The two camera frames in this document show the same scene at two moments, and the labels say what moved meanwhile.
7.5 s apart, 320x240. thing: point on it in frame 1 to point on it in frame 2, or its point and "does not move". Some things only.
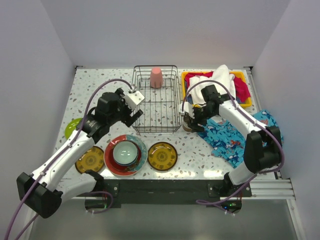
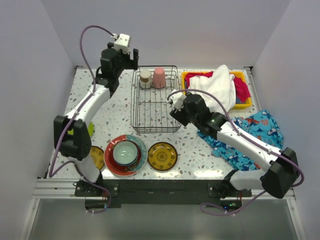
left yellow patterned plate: x=93 y=159 does not move
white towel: x=220 y=77 does not move
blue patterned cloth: x=228 y=139 does not move
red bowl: x=126 y=168 does not move
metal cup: x=185 y=126 to x=145 y=79
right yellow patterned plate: x=162 y=156 does not move
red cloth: x=241 y=90 does not move
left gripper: x=128 y=119 to x=132 y=64
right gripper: x=193 y=123 to x=189 y=93
